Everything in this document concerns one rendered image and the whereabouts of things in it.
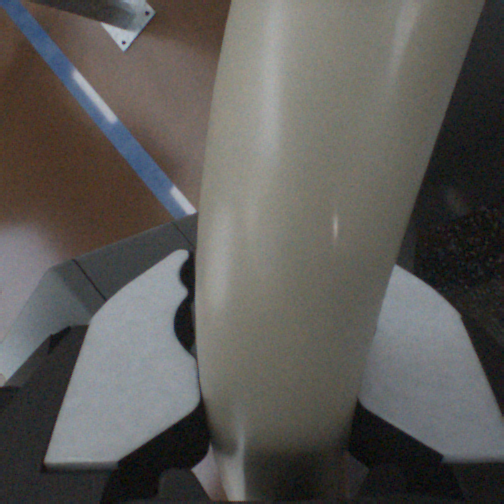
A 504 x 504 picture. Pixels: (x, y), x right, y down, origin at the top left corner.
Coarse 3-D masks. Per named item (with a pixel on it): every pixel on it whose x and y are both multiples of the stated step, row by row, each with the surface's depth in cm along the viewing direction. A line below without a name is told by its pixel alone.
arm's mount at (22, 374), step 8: (64, 328) 69; (48, 336) 66; (56, 336) 66; (64, 336) 67; (48, 344) 64; (56, 344) 65; (40, 352) 66; (48, 352) 63; (32, 360) 68; (40, 360) 65; (24, 368) 70; (32, 368) 66; (16, 376) 72; (24, 376) 68; (8, 384) 75; (16, 384) 70
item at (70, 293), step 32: (192, 224) 112; (96, 256) 78; (128, 256) 85; (160, 256) 93; (64, 288) 68; (96, 288) 73; (32, 320) 74; (64, 320) 70; (0, 352) 82; (32, 352) 77; (192, 352) 80
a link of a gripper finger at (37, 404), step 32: (64, 352) 8; (32, 384) 7; (64, 384) 7; (0, 416) 6; (32, 416) 6; (0, 448) 6; (32, 448) 6; (0, 480) 5; (32, 480) 5; (64, 480) 5; (96, 480) 5
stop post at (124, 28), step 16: (32, 0) 99; (48, 0) 103; (64, 0) 107; (80, 0) 112; (96, 0) 117; (112, 0) 127; (128, 0) 136; (144, 0) 134; (96, 16) 123; (112, 16) 129; (128, 16) 134; (144, 16) 136; (112, 32) 142; (128, 32) 140
